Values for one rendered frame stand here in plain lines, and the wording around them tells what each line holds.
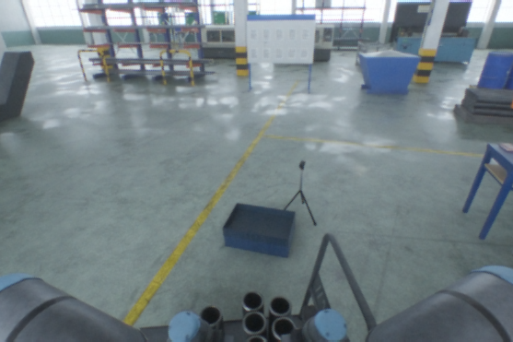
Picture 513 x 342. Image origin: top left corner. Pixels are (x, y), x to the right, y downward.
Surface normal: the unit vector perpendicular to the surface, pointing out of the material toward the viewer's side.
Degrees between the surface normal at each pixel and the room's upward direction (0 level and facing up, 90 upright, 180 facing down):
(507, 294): 5
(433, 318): 30
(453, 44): 90
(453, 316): 17
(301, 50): 90
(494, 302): 5
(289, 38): 90
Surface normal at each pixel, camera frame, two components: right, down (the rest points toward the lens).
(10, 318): -0.12, -0.72
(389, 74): -0.09, 0.53
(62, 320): 0.33, -0.85
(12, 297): 0.04, -0.92
